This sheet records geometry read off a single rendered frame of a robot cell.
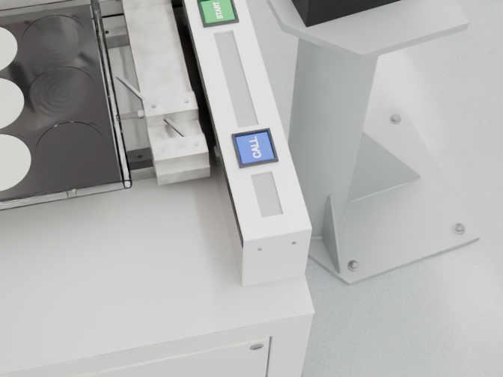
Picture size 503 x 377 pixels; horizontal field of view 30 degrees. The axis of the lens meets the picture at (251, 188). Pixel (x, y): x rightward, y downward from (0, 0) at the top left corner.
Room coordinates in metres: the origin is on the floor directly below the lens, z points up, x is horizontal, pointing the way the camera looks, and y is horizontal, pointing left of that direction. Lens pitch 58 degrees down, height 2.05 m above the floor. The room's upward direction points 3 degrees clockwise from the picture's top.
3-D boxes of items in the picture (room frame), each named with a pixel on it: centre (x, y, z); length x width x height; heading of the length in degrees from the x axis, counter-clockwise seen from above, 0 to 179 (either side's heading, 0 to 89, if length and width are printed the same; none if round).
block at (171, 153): (0.77, 0.11, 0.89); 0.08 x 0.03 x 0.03; 105
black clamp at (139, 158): (0.75, 0.17, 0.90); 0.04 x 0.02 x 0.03; 105
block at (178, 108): (0.85, 0.13, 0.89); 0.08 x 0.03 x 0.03; 105
